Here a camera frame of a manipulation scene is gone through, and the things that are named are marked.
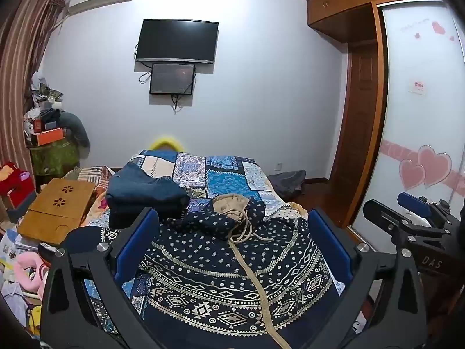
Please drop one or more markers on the navy patterned garment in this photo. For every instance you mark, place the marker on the navy patterned garment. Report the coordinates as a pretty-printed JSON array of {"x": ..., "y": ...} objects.
[{"x": 225, "y": 261}]

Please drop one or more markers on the wooden wardrobe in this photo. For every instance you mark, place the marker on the wooden wardrobe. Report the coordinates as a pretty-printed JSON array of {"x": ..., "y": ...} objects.
[{"x": 341, "y": 3}]

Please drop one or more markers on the small wall-mounted monitor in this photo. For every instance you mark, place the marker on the small wall-mounted monitor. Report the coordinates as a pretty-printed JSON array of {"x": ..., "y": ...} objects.
[{"x": 172, "y": 79}]

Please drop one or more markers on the yellow round object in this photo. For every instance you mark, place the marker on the yellow round object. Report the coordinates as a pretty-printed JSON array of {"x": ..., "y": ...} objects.
[{"x": 166, "y": 142}]

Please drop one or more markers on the brown striped curtain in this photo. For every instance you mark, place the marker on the brown striped curtain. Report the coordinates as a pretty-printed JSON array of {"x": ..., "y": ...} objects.
[{"x": 21, "y": 65}]

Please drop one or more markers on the brown wooden door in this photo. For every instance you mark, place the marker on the brown wooden door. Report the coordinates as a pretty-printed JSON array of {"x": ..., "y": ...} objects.
[{"x": 358, "y": 116}]

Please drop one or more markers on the pile of household clutter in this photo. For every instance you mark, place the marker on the pile of household clutter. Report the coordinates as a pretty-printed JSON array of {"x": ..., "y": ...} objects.
[{"x": 43, "y": 105}]

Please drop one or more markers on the wall-mounted black television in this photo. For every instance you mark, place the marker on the wall-mounted black television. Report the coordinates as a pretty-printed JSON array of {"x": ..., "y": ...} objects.
[{"x": 177, "y": 40}]

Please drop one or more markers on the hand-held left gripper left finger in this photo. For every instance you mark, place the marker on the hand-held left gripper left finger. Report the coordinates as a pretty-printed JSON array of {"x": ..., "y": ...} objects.
[{"x": 132, "y": 247}]

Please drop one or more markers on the paper note with red label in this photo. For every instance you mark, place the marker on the paper note with red label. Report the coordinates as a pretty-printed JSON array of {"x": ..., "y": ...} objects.
[{"x": 417, "y": 87}]

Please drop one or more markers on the pink plush toy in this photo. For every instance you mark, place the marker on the pink plush toy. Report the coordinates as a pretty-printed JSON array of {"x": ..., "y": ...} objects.
[{"x": 27, "y": 269}]

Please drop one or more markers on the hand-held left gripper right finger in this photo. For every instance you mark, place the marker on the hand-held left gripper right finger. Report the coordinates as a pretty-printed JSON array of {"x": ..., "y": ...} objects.
[{"x": 332, "y": 247}]

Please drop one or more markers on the dark bag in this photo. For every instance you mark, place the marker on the dark bag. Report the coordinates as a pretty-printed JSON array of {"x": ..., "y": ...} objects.
[{"x": 287, "y": 185}]

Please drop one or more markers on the orange floral bed sheet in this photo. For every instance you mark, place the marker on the orange floral bed sheet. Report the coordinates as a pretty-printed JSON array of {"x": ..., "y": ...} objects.
[{"x": 96, "y": 189}]

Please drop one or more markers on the blue patchwork quilt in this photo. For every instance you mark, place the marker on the blue patchwork quilt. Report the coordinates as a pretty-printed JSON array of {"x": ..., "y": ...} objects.
[{"x": 225, "y": 178}]

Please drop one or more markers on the folded blue jeans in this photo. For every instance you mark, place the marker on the folded blue jeans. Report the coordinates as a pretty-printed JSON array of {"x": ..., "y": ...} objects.
[{"x": 145, "y": 192}]

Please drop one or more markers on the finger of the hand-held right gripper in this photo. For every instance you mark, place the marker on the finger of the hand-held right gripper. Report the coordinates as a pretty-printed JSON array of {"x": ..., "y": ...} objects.
[
  {"x": 385, "y": 218},
  {"x": 414, "y": 203}
]

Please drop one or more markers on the orange box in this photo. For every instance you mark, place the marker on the orange box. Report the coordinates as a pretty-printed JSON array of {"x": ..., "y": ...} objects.
[{"x": 47, "y": 136}]

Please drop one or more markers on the wooden lap table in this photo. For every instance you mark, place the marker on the wooden lap table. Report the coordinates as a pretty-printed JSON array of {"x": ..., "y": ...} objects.
[{"x": 58, "y": 207}]

